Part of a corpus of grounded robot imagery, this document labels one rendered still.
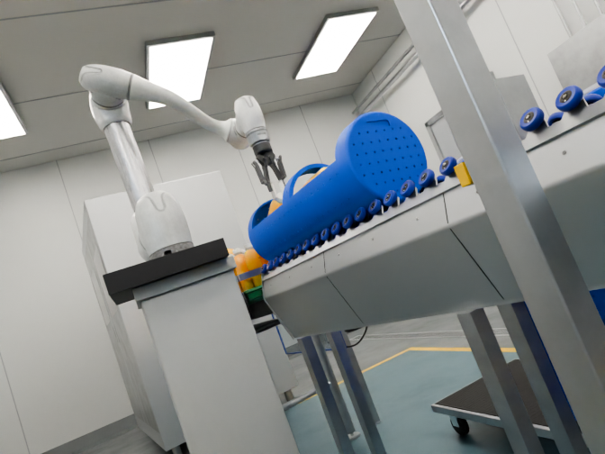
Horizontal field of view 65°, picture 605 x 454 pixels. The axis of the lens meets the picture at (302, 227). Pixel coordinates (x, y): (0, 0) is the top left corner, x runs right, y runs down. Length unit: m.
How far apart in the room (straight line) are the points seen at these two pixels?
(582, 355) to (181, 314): 1.10
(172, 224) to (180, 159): 5.08
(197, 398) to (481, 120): 1.13
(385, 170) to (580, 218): 0.60
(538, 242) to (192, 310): 1.07
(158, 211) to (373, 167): 0.73
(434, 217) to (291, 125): 6.17
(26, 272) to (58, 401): 1.53
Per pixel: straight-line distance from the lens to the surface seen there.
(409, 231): 1.21
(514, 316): 1.33
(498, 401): 1.29
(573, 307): 0.73
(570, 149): 0.92
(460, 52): 0.75
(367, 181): 1.33
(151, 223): 1.63
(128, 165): 1.95
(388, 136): 1.43
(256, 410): 1.54
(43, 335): 6.32
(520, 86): 1.14
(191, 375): 1.50
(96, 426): 6.30
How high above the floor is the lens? 0.83
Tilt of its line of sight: 7 degrees up
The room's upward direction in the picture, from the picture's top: 21 degrees counter-clockwise
